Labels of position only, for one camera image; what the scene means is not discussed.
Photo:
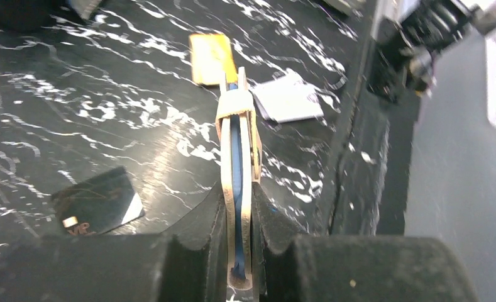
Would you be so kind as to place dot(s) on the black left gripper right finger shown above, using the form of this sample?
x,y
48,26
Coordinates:
x,y
290,265

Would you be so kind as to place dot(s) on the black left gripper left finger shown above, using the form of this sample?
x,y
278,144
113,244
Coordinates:
x,y
186,262

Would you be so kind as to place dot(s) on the black VIP card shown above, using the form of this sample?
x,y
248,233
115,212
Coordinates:
x,y
98,205

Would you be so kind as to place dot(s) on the beige card holder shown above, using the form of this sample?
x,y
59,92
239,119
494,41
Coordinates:
x,y
240,167

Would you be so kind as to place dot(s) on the white card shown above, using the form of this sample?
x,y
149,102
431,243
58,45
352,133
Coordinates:
x,y
287,98

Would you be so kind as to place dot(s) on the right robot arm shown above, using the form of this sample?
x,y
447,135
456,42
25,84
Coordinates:
x,y
406,50

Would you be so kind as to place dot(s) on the orange card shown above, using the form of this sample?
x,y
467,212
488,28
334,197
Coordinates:
x,y
211,59

